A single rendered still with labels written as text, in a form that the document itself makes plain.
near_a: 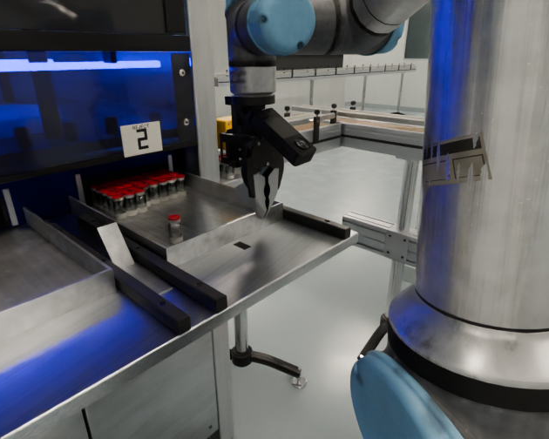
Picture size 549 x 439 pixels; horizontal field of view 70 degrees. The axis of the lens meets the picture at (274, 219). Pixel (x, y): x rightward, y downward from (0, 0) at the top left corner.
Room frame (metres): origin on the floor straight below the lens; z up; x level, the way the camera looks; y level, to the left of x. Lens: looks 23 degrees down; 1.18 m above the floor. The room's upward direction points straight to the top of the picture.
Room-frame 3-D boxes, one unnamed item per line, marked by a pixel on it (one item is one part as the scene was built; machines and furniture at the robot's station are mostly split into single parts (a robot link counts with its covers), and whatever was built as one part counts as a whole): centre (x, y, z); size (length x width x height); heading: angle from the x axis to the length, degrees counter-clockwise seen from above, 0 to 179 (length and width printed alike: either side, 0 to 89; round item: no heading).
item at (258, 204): (0.66, 0.05, 0.95); 0.06 x 0.03 x 0.09; 47
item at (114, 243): (0.50, 0.20, 0.91); 0.14 x 0.03 x 0.06; 48
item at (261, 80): (0.67, 0.04, 1.13); 0.08 x 0.08 x 0.05
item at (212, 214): (0.72, 0.20, 0.90); 0.34 x 0.26 x 0.04; 48
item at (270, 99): (0.68, 0.04, 1.05); 0.09 x 0.08 x 0.12; 47
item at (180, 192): (0.78, 0.26, 0.90); 0.18 x 0.02 x 0.05; 138
